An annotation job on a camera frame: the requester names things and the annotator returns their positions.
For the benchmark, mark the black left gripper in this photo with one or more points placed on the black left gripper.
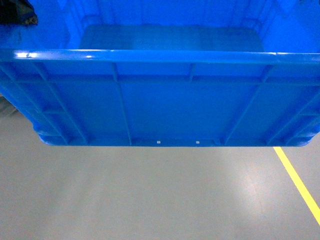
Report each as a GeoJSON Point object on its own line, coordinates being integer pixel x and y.
{"type": "Point", "coordinates": [17, 12]}

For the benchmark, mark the large blue plastic crate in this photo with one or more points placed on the large blue plastic crate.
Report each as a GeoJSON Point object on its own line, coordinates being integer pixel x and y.
{"type": "Point", "coordinates": [167, 73]}

